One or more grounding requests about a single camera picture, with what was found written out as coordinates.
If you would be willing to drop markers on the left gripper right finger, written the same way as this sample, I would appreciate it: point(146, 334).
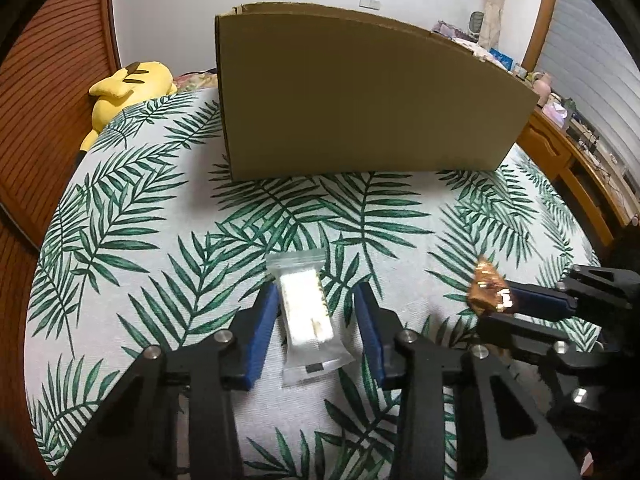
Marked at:
point(378, 328)

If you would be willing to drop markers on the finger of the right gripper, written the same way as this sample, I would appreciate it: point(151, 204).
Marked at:
point(525, 340)
point(541, 302)

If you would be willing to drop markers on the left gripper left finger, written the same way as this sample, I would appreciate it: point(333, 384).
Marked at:
point(252, 329)

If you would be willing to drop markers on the gold brown candy packet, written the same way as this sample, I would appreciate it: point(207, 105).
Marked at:
point(488, 291)

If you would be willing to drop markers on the clear white wafer packet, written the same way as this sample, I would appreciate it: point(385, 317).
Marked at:
point(314, 348)

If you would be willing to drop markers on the palm leaf print cloth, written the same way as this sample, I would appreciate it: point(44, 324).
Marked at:
point(152, 242)

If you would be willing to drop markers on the wooden sideboard cabinet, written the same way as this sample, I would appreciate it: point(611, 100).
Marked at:
point(577, 182)

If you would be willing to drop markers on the pink tissue box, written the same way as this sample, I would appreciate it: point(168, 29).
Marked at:
point(557, 112)

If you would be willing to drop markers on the pink thermos jug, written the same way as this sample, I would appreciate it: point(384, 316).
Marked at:
point(541, 83)

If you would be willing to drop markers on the brown cardboard box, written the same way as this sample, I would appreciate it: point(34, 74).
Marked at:
point(307, 89)

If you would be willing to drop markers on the grey window blind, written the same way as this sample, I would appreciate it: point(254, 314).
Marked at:
point(589, 63)

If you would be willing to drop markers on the floral bed blanket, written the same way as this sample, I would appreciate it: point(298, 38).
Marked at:
point(196, 81)

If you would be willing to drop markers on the yellow Pikachu plush toy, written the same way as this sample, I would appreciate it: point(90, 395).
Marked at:
point(131, 85)

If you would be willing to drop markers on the white small fan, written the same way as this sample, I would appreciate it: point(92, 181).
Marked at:
point(475, 24)

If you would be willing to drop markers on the folded floral cloth pile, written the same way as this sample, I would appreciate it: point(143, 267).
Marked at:
point(462, 39)

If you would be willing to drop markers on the wooden louvered wardrobe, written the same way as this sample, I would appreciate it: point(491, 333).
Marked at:
point(52, 51)

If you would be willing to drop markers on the white wall switch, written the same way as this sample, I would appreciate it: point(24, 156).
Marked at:
point(370, 4)

